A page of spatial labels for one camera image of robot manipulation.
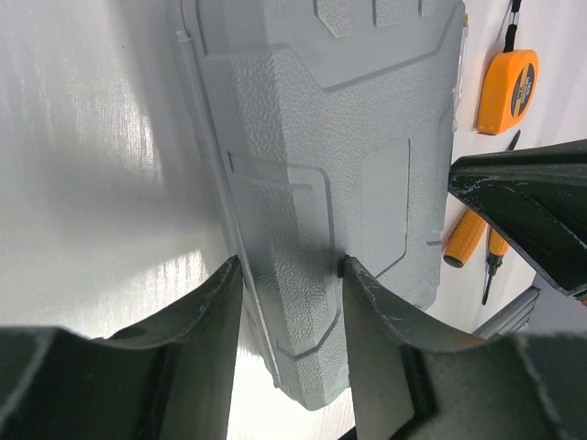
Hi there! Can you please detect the grey plastic tool case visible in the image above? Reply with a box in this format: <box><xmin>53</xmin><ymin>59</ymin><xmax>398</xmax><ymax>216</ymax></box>
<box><xmin>171</xmin><ymin>1</ymin><xmax>465</xmax><ymax>411</ymax></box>

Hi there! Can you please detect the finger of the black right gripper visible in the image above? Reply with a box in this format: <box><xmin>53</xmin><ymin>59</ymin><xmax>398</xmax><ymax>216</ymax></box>
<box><xmin>448</xmin><ymin>139</ymin><xmax>586</xmax><ymax>301</ymax></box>

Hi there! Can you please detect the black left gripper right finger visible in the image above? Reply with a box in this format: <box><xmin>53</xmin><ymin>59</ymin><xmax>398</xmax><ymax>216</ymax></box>
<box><xmin>340</xmin><ymin>256</ymin><xmax>586</xmax><ymax>439</ymax></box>

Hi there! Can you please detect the orange handle thick screwdriver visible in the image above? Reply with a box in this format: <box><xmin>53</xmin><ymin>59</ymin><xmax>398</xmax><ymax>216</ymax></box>
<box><xmin>443</xmin><ymin>210</ymin><xmax>486</xmax><ymax>269</ymax></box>

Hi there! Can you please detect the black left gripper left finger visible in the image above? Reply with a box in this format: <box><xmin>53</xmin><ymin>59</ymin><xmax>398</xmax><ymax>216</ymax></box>
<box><xmin>1</xmin><ymin>257</ymin><xmax>242</xmax><ymax>439</ymax></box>

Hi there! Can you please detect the orange tape measure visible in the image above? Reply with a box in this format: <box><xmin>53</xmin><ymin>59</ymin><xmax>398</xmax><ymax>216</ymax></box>
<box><xmin>474</xmin><ymin>0</ymin><xmax>540</xmax><ymax>137</ymax></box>

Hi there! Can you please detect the aluminium frame rail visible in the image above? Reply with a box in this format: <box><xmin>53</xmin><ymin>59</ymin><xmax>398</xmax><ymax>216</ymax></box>
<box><xmin>472</xmin><ymin>286</ymin><xmax>541</xmax><ymax>340</ymax></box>

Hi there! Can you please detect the orange handle slim screwdriver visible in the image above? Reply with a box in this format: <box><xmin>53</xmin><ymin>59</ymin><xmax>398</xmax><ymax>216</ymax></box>
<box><xmin>482</xmin><ymin>227</ymin><xmax>509</xmax><ymax>305</ymax></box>

